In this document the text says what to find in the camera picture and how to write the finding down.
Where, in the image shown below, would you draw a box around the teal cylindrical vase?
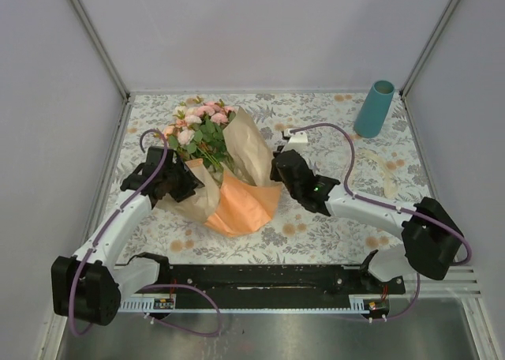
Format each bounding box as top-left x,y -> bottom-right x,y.
353,80 -> 395,138

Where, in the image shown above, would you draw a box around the purple cable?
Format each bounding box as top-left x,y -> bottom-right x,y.
69,129 -> 225,336
291,122 -> 473,322

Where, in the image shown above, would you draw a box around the white slotted cable duct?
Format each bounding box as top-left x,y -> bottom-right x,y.
118,294 -> 389,314

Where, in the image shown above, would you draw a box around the orange beige wrapping paper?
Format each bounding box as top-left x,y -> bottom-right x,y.
159,109 -> 282,237

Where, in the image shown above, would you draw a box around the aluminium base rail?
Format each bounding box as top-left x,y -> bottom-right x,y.
54,265 -> 483,298

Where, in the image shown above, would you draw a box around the pink flower bunch green stems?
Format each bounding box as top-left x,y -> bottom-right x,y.
163,96 -> 237,174

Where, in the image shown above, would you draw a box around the cream printed ribbon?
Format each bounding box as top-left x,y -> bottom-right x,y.
358,149 -> 398,200

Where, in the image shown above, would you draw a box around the left aluminium frame post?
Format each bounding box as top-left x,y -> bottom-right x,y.
68,0 -> 130,101

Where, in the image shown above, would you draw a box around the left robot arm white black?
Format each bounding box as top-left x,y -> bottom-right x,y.
50,146 -> 203,326

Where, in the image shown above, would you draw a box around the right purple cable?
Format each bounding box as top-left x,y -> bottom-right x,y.
291,122 -> 473,322

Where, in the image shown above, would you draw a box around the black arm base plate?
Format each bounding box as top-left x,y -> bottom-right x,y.
155,264 -> 406,295

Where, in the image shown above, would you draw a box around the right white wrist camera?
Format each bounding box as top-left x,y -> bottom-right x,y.
280,128 -> 309,152

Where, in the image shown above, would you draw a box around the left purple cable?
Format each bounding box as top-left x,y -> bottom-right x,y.
69,129 -> 225,336

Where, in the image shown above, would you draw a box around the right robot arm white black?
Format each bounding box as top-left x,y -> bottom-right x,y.
271,150 -> 466,294

